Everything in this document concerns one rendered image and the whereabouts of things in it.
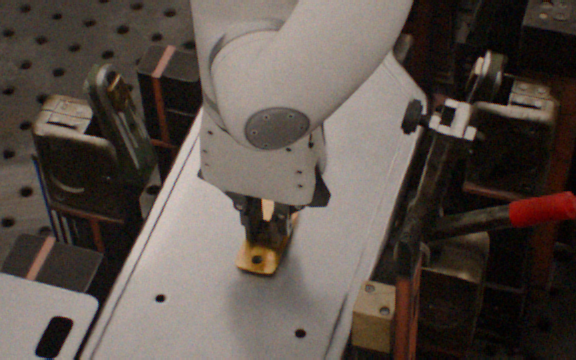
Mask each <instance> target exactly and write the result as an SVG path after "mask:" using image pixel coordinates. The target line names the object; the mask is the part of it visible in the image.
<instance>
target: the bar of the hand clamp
mask: <svg viewBox="0 0 576 360"><path fill-rule="evenodd" d="M421 101H422V100H419V99H413V101H409V102H408V105H407V107H406V111H405V114H404V118H403V121H401V125H400V129H403V130H404V131H403V133H404V134H407V135H411V132H413V133H415V131H416V128H418V126H420V127H423V128H426V129H428V131H427V134H428V135H431V136H434V140H432V143H431V147H430V150H429V154H428V157H427V161H426V164H425V167H424V171H423V175H422V178H421V181H420V185H419V189H418V192H416V195H415V199H414V203H413V206H412V209H411V212H410V215H414V216H416V217H418V218H419V220H420V221H421V223H422V230H421V242H423V243H425V245H426V246H427V247H428V243H429V240H430V237H431V234H432V231H434V227H435V224H436V221H437V218H438V215H439V211H440V208H441V205H442V202H443V199H444V195H445V192H446V189H447V186H449V182H450V179H451V176H452V173H453V170H454V166H455V163H456V160H457V157H458V154H459V150H460V147H461V145H462V146H466V147H469V148H470V147H471V144H472V143H474V144H477V145H481V146H483V145H484V143H485V140H486V135H487V134H486V133H483V132H479V131H476V127H477V125H474V124H471V123H469V120H470V117H471V114H472V111H473V105H471V104H467V103H463V102H458V101H455V100H452V99H446V101H445V103H444V108H443V111H442V114H440V113H437V112H434V115H432V116H428V115H425V114H422V112H423V107H424V105H422V104H421Z"/></svg>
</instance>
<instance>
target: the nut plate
mask: <svg viewBox="0 0 576 360"><path fill-rule="evenodd" d="M262 205H263V219H261V221H260V223H259V225H258V229H257V231H256V237H255V240H254V241H248V240H246V238H244V240H243V242H242V246H241V248H240V250H238V253H237V255H236V257H235V261H234V264H235V266H236V267H237V268H241V269H245V270H249V271H254V272H258V274H263V275H267V276H270V275H273V274H274V272H275V270H276V268H277V265H278V263H279V260H280V257H281V254H282V252H284V249H285V247H286V244H287V241H288V238H289V236H290V235H289V236H284V237H282V240H281V242H280V246H279V248H275V247H273V246H272V245H271V233H270V232H264V231H263V227H264V226H269V227H270V218H271V216H272V212H273V209H274V201H269V200H264V199H262ZM297 215H299V211H297V212H295V214H293V215H292V218H293V225H294V222H295V220H296V217H297ZM293 225H292V227H293ZM257 256H259V257H261V259H262V262H261V263H260V264H254V263H252V262H251V261H252V259H254V257H257Z"/></svg>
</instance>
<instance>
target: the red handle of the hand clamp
mask: <svg viewBox="0 0 576 360"><path fill-rule="evenodd" d="M575 217H576V196H574V195H573V194H572V193H571V192H569V191H568V192H561V193H556V194H551V195H544V196H539V197H533V198H527V200H521V201H516V202H511V203H510V204H508V205H503V206H497V207H491V208H485V209H479V210H473V211H468V212H461V213H456V215H450V216H444V217H438V218H437V221H436V224H435V227H434V231H432V234H431V237H430V240H429V241H434V240H438V239H444V238H451V237H457V236H463V235H470V234H475V233H482V232H488V231H494V230H501V228H507V227H514V226H515V227H517V228H519V227H525V226H532V225H538V224H544V223H550V222H556V221H562V220H569V219H574V218H575Z"/></svg>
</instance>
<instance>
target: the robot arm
mask: <svg viewBox="0 0 576 360"><path fill-rule="evenodd" d="M412 3H413V0H190V4H191V12H192V20H194V28H195V37H196V44H197V53H198V60H199V69H200V77H201V86H202V94H203V107H202V114H201V123H200V138H199V149H200V167H199V170H198V173H197V177H198V178H199V179H201V180H203V181H206V182H207V184H210V185H212V186H214V187H216V188H218V189H219V190H220V191H221V192H222V193H223V194H225V195H227V196H228V197H229V199H230V200H232V205H233V208H234V209H235V210H237V211H240V221H241V225H242V226H244V227H245V238H246V240H248V241H254V240H255V237H256V231H257V229H258V225H259V223H260V221H261V219H263V205H262V199H264V200H269V201H274V210H273V212H272V216H271V218H270V233H271V245H272V246H273V247H275V248H279V246H280V242H281V240H282V237H284V236H289V235H290V233H291V230H292V225H293V218H292V215H293V214H295V212H297V211H300V210H303V209H304V208H305V207H309V208H314V207H326V206H328V205H329V202H330V199H331V196H332V194H331V192H330V190H329V188H328V187H326V185H325V182H324V180H323V178H322V177H321V175H323V172H324V167H325V153H324V145H323V138H322V132H321V127H320V125H322V123H323V122H324V121H325V120H326V119H328V118H330V117H331V116H332V115H333V114H334V113H335V112H336V111H337V110H338V108H339V107H340V106H341V105H343V104H344V103H345V102H346V101H347V100H348V99H349V98H350V97H351V96H352V95H353V94H354V92H355V91H356V90H358V89H359V88H360V87H361V86H362V85H363V84H364V83H365V82H366V81H367V80H368V79H369V77H370V75H371V74H373V73H374V72H375V71H376V70H377V68H378V67H379V66H380V65H381V63H382V61H383V60H384V58H385V57H386V55H387V54H389V52H390V51H391V49H392V48H393V45H394V43H395V41H396V40H397V38H398V36H399V34H400V32H401V29H402V27H403V25H405V23H406V20H407V18H408V14H409V12H410V9H411V6H412Z"/></svg>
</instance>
